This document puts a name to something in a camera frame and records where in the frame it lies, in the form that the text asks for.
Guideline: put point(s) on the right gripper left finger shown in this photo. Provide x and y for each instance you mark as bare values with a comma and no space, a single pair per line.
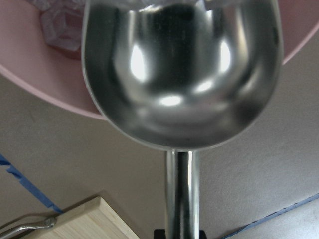
159,234

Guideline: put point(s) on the steel ice scoop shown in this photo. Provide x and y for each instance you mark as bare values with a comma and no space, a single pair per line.
181,76

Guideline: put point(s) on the pink bowl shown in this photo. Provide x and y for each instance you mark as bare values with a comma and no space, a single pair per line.
26,60

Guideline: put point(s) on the clear ice cubes pile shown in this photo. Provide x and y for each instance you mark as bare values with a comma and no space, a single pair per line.
61,22

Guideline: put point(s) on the wooden cutting board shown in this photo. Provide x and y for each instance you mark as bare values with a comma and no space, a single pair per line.
94,219

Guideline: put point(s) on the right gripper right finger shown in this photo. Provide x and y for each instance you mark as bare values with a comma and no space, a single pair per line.
202,234

